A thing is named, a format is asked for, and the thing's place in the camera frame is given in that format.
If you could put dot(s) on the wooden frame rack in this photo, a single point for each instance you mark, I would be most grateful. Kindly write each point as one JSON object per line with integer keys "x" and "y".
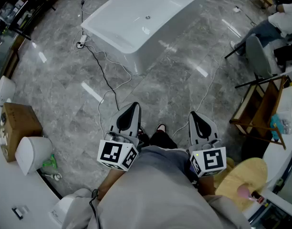
{"x": 264, "y": 108}

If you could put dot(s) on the pink plastic object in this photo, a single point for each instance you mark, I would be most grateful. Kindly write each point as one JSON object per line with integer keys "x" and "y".
{"x": 243, "y": 191}

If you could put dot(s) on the grey shell chair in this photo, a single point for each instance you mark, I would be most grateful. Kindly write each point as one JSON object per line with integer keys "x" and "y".
{"x": 258, "y": 56}

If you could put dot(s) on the person's left forearm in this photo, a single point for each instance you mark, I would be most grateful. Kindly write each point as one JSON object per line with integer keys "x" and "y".
{"x": 110, "y": 182}

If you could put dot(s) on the white bathtub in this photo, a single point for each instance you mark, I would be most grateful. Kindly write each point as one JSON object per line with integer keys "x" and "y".
{"x": 127, "y": 25}

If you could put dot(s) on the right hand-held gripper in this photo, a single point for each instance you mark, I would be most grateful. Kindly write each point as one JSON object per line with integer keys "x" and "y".
{"x": 212, "y": 161}

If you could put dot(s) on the white perforated box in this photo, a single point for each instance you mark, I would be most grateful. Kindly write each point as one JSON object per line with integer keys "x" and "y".
{"x": 290, "y": 104}

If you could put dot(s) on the person's shoe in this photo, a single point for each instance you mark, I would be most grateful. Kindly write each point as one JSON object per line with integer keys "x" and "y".
{"x": 160, "y": 128}
{"x": 141, "y": 130}

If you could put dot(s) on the teal cloth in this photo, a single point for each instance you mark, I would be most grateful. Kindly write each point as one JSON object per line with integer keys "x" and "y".
{"x": 276, "y": 125}

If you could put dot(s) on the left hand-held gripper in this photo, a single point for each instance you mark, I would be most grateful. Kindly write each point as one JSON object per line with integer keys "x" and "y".
{"x": 110, "y": 153}

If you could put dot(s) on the person's left shoe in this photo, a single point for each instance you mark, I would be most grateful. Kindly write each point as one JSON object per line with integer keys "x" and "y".
{"x": 141, "y": 130}

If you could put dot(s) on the green plastic bag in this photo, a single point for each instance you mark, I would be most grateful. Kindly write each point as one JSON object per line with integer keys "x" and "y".
{"x": 50, "y": 162}

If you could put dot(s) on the white display platform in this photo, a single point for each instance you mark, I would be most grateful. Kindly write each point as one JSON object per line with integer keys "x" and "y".
{"x": 12, "y": 187}

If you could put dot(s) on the person's right shoe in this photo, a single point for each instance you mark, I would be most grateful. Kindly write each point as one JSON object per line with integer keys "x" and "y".
{"x": 160, "y": 128}

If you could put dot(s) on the person's pale sweatshirt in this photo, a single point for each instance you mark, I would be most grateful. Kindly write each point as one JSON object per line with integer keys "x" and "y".
{"x": 155, "y": 190}

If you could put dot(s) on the closed cardboard box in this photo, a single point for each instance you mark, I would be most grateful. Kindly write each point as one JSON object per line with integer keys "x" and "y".
{"x": 19, "y": 123}

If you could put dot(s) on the white power adapter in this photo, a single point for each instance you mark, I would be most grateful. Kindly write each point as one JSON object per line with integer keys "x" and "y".
{"x": 236, "y": 9}

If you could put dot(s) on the black metal shelf rack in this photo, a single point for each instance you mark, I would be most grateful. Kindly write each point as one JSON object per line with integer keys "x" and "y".
{"x": 22, "y": 6}

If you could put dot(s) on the wooden framed glass cabinet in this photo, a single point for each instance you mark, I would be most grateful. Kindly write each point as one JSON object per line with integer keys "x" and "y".
{"x": 7, "y": 54}

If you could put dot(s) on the person's black trousers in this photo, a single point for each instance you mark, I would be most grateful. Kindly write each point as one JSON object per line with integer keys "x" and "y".
{"x": 161, "y": 139}

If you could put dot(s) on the small black and white switch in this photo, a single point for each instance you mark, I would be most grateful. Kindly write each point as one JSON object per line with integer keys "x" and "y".
{"x": 19, "y": 212}

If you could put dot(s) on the small white fitting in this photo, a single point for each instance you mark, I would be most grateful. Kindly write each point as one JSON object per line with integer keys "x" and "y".
{"x": 55, "y": 176}

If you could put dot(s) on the person's right forearm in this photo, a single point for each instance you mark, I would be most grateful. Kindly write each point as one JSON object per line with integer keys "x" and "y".
{"x": 206, "y": 185}

